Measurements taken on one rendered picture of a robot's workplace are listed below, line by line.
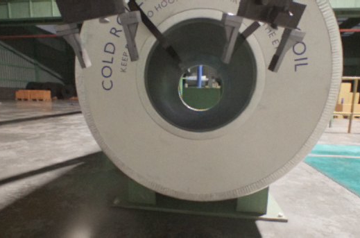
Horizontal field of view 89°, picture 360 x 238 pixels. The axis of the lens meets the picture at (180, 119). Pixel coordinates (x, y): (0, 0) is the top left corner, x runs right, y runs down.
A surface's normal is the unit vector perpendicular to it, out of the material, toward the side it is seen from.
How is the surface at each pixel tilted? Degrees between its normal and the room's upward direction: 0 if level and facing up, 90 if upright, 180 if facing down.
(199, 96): 90
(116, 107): 90
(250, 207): 90
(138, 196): 90
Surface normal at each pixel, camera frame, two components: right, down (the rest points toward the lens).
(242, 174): -0.12, 0.12
